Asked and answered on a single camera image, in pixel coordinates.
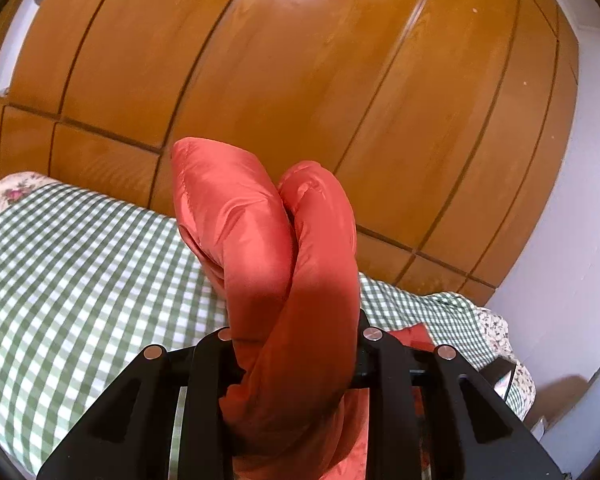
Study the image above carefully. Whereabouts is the wooden wardrobe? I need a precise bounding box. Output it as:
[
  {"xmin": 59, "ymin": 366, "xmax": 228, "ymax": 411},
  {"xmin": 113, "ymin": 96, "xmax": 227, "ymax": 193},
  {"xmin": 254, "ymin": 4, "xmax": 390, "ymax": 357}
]
[{"xmin": 0, "ymin": 0, "xmax": 581, "ymax": 306}]

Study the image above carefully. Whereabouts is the red puffer jacket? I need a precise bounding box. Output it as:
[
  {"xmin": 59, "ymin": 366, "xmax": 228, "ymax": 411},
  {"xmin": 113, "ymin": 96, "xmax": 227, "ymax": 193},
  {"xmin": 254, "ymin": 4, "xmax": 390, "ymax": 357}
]
[{"xmin": 171, "ymin": 136, "xmax": 431, "ymax": 480}]

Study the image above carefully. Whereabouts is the floral bed quilt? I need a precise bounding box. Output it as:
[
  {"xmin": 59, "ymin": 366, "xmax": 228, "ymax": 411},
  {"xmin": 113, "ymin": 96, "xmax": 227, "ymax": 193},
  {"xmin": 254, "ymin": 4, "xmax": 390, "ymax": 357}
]
[{"xmin": 0, "ymin": 172, "xmax": 538, "ymax": 411}]

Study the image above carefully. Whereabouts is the dark object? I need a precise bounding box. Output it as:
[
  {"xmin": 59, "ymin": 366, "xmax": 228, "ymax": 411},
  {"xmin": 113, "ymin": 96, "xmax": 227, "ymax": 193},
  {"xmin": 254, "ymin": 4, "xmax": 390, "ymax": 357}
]
[{"xmin": 480, "ymin": 360, "xmax": 520, "ymax": 397}]

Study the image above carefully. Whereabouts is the grey box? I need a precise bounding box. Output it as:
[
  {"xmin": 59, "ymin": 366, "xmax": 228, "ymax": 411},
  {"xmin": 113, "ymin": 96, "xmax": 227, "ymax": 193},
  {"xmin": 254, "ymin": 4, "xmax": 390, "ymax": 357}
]
[{"xmin": 529, "ymin": 362, "xmax": 600, "ymax": 478}]

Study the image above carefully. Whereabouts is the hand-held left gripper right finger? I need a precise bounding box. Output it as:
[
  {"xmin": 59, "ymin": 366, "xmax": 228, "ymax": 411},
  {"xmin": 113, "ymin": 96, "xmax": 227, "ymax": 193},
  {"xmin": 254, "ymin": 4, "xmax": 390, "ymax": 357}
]
[{"xmin": 349, "ymin": 309, "xmax": 566, "ymax": 480}]

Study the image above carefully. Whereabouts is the green checked bed cover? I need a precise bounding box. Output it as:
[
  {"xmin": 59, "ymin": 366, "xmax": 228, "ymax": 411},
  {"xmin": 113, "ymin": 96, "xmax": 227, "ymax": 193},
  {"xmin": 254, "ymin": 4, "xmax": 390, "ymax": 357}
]
[{"xmin": 0, "ymin": 182, "xmax": 526, "ymax": 476}]

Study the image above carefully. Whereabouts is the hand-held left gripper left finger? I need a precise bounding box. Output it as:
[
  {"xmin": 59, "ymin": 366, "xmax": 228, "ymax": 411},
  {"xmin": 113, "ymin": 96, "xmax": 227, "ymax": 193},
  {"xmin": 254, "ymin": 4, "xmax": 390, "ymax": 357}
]
[{"xmin": 36, "ymin": 327, "xmax": 247, "ymax": 480}]

